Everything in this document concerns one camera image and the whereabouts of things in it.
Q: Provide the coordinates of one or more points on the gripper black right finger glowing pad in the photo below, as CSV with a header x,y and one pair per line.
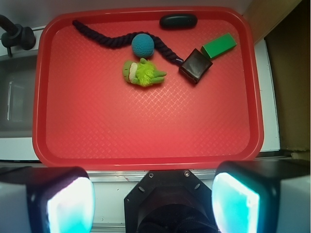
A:
x,y
263,196

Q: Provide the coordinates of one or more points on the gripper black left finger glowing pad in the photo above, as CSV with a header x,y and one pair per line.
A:
x,y
46,200

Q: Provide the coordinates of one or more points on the blue knitted ball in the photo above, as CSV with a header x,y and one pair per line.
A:
x,y
143,45

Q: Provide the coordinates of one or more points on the red plastic tray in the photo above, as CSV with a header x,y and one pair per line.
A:
x,y
86,114

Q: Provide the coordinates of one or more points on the clear plastic container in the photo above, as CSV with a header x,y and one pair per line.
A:
x,y
17,88

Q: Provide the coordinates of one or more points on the dark brown square block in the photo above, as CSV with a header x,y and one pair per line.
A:
x,y
195,66

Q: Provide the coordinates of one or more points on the green fuzzy plush toy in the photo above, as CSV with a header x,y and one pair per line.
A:
x,y
143,73

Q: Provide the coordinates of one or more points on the green rectangular block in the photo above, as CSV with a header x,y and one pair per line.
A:
x,y
218,46

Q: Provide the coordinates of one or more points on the black clamp knob fixture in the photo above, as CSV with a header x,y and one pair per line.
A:
x,y
16,35

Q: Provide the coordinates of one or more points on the black oval case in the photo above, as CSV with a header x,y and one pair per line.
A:
x,y
178,21

